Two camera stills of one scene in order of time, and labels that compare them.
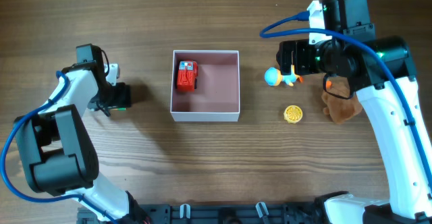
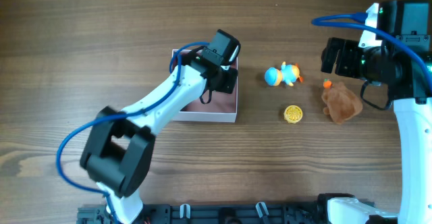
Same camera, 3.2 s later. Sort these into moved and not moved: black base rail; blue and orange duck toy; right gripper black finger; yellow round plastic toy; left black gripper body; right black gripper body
Moved: left black gripper body; right black gripper body; right gripper black finger
Not moved: black base rail; blue and orange duck toy; yellow round plastic toy
